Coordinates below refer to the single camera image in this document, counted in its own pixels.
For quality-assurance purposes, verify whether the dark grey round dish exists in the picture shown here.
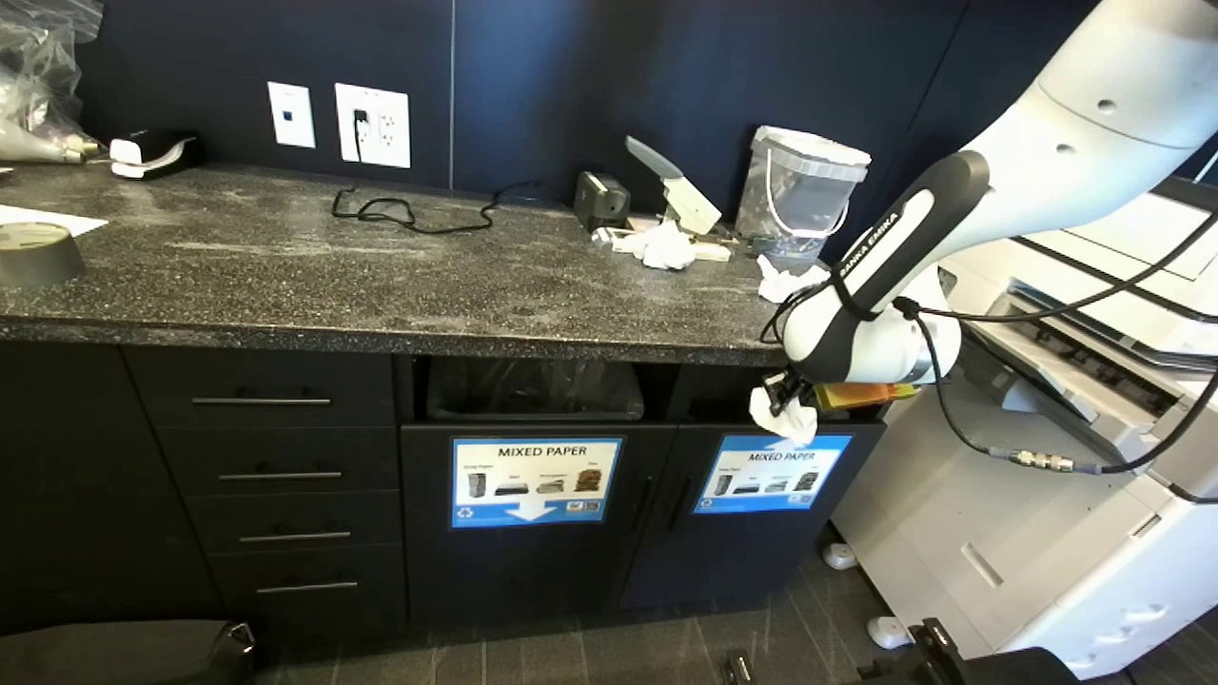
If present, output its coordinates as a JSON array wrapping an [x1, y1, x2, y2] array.
[[0, 217, 89, 289]]

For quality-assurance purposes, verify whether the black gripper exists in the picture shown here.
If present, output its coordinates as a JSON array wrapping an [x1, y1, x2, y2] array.
[[760, 359, 831, 407]]

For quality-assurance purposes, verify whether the mixed paper sign up arrow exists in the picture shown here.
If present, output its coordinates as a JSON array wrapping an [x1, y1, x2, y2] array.
[[689, 429, 856, 519]]

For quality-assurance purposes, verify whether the silver drawer handle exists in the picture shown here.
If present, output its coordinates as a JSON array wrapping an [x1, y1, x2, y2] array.
[[218, 469, 348, 486], [250, 577, 363, 597], [185, 393, 335, 411], [235, 528, 358, 549]]

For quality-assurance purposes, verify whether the orange wrist camera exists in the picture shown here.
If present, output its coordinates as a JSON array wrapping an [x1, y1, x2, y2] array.
[[812, 377, 922, 417]]

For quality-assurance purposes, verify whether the small white wall plate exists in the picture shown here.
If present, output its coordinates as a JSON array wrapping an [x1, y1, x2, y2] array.
[[261, 77, 319, 151]]

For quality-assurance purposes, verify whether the mixed paper sign down arrow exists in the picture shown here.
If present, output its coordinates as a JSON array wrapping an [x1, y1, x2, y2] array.
[[450, 433, 623, 533]]

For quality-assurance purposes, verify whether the black recycling bin lid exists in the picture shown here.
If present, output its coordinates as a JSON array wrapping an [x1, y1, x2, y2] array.
[[0, 156, 916, 638]]

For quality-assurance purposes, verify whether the clear plastic bag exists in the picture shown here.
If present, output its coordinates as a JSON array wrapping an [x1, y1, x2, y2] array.
[[0, 0, 107, 166]]

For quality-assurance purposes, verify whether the flat white paper sheet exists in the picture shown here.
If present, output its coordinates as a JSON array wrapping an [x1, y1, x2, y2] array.
[[0, 203, 114, 245]]

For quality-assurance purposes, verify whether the clear plastic bucket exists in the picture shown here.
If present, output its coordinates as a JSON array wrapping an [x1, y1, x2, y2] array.
[[735, 122, 874, 278]]

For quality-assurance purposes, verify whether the black robot cable with connector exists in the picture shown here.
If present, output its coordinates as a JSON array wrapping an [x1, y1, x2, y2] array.
[[892, 293, 1218, 479]]

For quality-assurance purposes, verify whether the large white printer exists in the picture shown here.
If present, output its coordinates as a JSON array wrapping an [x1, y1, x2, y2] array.
[[831, 185, 1218, 681]]

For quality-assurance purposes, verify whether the thin black power cable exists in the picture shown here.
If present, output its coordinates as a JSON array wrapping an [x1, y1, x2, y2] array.
[[331, 179, 574, 238]]

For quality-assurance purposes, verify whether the small black box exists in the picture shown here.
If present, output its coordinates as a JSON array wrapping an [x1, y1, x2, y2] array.
[[571, 166, 634, 231]]

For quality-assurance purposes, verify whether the black rounded case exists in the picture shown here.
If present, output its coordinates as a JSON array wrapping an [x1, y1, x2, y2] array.
[[0, 618, 261, 685]]

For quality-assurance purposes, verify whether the large white wall outlet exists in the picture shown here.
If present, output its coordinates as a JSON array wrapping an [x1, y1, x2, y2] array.
[[331, 80, 416, 170]]

